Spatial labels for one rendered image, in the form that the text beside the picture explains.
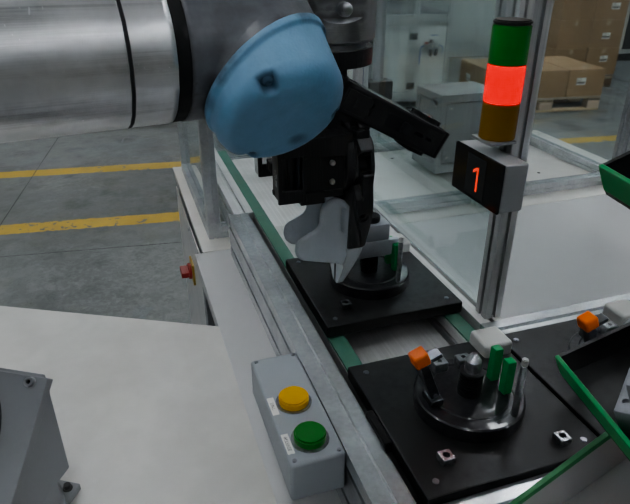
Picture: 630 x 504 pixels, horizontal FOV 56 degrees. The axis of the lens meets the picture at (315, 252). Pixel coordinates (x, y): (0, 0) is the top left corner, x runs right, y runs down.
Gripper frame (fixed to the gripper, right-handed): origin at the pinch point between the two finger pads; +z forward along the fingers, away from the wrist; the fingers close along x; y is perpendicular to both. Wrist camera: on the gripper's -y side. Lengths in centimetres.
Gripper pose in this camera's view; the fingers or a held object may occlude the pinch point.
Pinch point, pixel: (345, 267)
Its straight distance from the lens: 56.0
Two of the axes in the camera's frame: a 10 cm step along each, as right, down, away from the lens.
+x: 3.2, 4.4, -8.4
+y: -9.5, 1.4, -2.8
